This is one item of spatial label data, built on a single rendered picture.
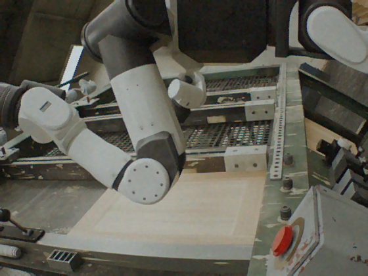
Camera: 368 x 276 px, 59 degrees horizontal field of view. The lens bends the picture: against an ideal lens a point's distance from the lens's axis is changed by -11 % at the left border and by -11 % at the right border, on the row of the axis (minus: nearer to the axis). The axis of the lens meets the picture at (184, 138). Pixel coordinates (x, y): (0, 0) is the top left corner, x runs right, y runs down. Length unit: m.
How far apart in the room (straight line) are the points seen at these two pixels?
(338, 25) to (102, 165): 0.52
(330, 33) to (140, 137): 0.42
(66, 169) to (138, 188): 0.75
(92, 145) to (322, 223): 0.43
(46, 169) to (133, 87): 0.84
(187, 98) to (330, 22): 0.62
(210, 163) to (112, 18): 0.61
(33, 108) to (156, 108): 0.23
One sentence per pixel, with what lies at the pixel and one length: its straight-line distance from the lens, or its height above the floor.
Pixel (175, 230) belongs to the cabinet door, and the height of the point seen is 1.06.
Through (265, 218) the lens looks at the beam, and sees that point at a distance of 0.79.
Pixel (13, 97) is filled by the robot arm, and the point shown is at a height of 1.44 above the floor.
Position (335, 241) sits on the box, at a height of 0.91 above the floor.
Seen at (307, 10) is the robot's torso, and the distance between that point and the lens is 0.76.
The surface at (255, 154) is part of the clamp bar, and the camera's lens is 1.04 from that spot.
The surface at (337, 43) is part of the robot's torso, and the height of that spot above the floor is 0.92.
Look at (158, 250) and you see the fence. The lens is 0.77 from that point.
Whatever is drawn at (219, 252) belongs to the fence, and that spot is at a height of 0.96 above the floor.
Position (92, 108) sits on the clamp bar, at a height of 1.78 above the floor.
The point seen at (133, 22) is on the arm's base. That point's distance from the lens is 0.59.
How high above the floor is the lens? 1.06
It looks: 5 degrees up
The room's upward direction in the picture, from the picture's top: 64 degrees counter-clockwise
